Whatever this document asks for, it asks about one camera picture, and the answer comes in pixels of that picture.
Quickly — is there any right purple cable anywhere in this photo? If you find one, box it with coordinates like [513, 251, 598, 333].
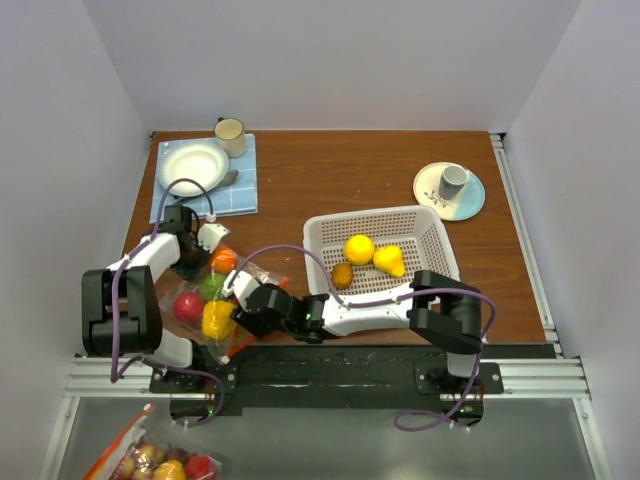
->
[224, 243, 499, 432]

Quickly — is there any fake yellow lemon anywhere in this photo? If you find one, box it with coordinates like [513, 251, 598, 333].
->
[343, 234, 376, 266]

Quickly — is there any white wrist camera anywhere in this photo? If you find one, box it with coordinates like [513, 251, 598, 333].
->
[197, 223, 230, 253]
[220, 270, 260, 307]

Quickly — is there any white perforated plastic basket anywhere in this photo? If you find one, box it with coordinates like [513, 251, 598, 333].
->
[302, 204, 462, 301]

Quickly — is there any fake yellow pear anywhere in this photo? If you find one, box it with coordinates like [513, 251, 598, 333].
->
[373, 245, 406, 278]

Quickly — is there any fake red apple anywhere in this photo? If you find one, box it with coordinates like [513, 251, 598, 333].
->
[172, 292, 205, 324]

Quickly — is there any pink and blue plate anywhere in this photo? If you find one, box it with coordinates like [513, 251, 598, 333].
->
[413, 162, 486, 221]

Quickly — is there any aluminium frame rail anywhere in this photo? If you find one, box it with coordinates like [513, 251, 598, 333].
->
[64, 132, 614, 480]

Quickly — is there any purple cable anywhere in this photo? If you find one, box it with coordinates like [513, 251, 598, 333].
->
[109, 178, 219, 385]
[224, 243, 499, 432]

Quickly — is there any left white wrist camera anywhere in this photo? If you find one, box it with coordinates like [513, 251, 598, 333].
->
[197, 223, 230, 253]

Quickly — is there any fake yellow pepper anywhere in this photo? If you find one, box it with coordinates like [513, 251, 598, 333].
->
[201, 300, 235, 341]

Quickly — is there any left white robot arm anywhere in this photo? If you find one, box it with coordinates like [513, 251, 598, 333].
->
[81, 205, 209, 392]

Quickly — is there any clear zip top bag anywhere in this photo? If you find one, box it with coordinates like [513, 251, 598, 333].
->
[158, 244, 291, 366]

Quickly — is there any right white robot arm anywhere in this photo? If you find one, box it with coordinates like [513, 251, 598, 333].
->
[221, 270, 496, 393]

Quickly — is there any small fake brown orange fruit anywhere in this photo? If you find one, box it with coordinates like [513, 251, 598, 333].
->
[331, 263, 354, 289]

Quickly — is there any grey cup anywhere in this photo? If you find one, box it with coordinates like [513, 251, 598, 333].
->
[439, 165, 469, 199]

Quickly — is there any beige enamel mug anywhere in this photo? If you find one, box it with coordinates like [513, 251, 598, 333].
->
[214, 117, 248, 158]

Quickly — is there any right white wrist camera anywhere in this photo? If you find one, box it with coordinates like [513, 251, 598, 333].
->
[220, 270, 260, 307]

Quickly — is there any metal spoon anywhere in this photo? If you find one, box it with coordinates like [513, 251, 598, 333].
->
[174, 170, 239, 204]

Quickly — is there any white bowl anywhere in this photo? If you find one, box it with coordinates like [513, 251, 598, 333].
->
[157, 144, 229, 197]

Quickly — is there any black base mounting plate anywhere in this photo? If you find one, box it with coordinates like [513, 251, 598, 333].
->
[149, 345, 504, 420]

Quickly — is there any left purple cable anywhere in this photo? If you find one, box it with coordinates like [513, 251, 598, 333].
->
[109, 178, 219, 385]

